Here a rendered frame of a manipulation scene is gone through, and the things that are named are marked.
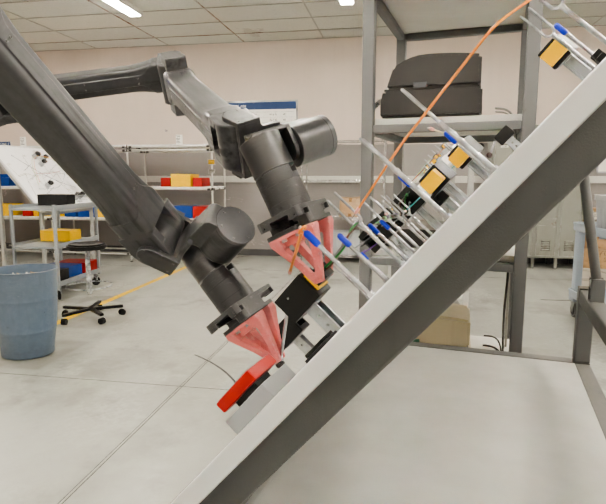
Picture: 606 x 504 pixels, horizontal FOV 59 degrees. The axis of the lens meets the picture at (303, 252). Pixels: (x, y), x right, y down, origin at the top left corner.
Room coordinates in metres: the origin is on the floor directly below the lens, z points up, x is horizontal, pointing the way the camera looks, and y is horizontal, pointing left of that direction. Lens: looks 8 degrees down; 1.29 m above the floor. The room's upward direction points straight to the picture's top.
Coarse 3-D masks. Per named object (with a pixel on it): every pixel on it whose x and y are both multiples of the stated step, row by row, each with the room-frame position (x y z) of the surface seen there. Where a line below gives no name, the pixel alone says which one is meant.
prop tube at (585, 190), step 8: (584, 184) 1.23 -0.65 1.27; (584, 192) 1.23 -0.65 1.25; (584, 200) 1.23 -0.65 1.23; (584, 208) 1.23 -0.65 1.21; (592, 208) 1.23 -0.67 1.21; (584, 216) 1.24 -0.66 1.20; (592, 216) 1.23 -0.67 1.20; (584, 224) 1.24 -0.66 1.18; (592, 224) 1.23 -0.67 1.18; (592, 232) 1.22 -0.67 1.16; (592, 240) 1.22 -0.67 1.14; (592, 248) 1.22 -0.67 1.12; (592, 256) 1.22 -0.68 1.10; (592, 264) 1.22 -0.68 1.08; (592, 272) 1.22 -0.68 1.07; (600, 272) 1.22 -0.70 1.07
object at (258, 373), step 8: (264, 360) 0.48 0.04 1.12; (272, 360) 0.49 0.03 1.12; (256, 368) 0.46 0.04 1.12; (264, 368) 0.47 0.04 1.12; (248, 376) 0.45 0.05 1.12; (256, 376) 0.45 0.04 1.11; (264, 376) 0.48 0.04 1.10; (240, 384) 0.45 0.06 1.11; (248, 384) 0.45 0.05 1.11; (256, 384) 0.46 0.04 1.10; (232, 392) 0.46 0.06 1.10; (240, 392) 0.45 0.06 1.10; (248, 392) 0.46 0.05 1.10; (224, 400) 0.46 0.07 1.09; (232, 400) 0.46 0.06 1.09; (240, 400) 0.46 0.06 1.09; (224, 408) 0.46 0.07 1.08
